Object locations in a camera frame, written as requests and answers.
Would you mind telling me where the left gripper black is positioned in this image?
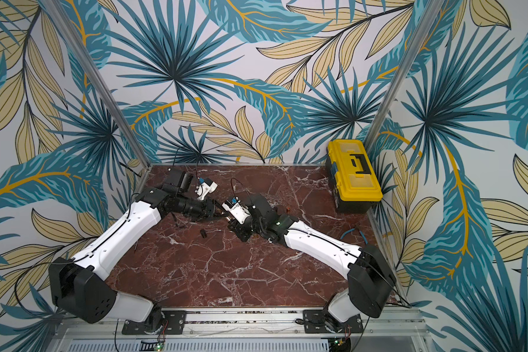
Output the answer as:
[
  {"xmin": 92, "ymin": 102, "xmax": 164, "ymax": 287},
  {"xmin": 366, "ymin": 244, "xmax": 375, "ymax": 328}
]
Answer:
[{"xmin": 177, "ymin": 194, "xmax": 230, "ymax": 224}]

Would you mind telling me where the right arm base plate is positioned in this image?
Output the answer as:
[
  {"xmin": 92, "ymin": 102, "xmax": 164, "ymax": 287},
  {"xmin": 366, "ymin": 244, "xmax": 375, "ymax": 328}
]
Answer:
[{"xmin": 302, "ymin": 309, "xmax": 365, "ymax": 334}]

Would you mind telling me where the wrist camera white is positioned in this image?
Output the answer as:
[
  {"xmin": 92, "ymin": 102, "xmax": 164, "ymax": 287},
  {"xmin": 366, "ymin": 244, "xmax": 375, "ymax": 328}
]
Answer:
[
  {"xmin": 196, "ymin": 177, "xmax": 218, "ymax": 201},
  {"xmin": 222, "ymin": 197, "xmax": 251, "ymax": 224}
]

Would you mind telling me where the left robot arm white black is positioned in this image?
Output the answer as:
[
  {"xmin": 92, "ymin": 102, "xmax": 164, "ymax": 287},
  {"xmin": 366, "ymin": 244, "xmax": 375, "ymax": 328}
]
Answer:
[{"xmin": 48, "ymin": 167, "xmax": 224, "ymax": 334}]

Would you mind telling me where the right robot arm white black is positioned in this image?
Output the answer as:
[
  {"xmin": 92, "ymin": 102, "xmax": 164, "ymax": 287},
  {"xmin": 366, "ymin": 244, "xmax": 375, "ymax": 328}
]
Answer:
[{"xmin": 222, "ymin": 194, "xmax": 396, "ymax": 331}]

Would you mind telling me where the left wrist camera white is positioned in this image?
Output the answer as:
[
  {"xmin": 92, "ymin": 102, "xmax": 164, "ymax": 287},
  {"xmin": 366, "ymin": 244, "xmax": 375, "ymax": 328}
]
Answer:
[{"xmin": 196, "ymin": 177, "xmax": 218, "ymax": 201}]

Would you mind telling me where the yellow black toolbox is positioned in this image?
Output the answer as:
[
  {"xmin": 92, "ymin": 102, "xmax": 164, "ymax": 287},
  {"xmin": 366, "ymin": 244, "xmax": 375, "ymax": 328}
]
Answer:
[{"xmin": 326, "ymin": 139, "xmax": 383, "ymax": 214}]

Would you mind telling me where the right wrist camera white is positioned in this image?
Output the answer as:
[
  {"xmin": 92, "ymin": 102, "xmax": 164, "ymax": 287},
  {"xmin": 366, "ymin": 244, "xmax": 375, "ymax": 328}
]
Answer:
[{"xmin": 222, "ymin": 197, "xmax": 251, "ymax": 224}]

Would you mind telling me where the blue cable by toolbox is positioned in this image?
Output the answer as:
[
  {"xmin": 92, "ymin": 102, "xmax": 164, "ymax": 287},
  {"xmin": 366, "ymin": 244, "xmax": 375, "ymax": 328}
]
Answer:
[{"xmin": 339, "ymin": 226, "xmax": 370, "ymax": 245}]

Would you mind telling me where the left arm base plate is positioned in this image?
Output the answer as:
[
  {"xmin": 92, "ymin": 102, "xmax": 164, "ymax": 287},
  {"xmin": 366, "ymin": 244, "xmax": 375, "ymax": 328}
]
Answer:
[{"xmin": 122, "ymin": 310, "xmax": 186, "ymax": 336}]

